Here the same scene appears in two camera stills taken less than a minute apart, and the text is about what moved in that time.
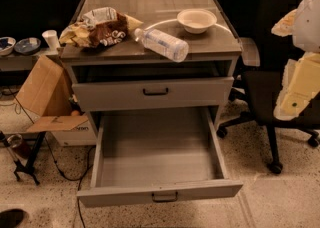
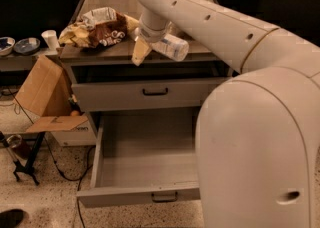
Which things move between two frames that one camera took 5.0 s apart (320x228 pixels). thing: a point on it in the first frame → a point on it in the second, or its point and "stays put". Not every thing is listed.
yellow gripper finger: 301,83 → 141,47
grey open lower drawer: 156,154 stays put
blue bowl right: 27,45 stays put
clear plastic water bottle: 171,48 stays put
